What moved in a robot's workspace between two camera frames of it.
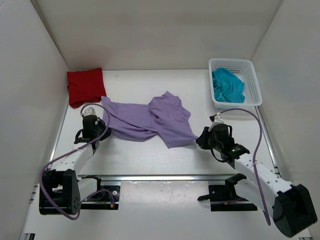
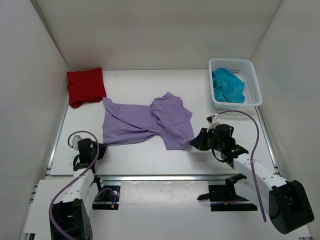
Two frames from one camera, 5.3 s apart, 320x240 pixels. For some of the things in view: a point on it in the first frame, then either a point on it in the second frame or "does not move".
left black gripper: [106, 134] to [102, 147]
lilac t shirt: [163, 116] does not move
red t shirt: [85, 86] does not move
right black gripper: [202, 141] does not move
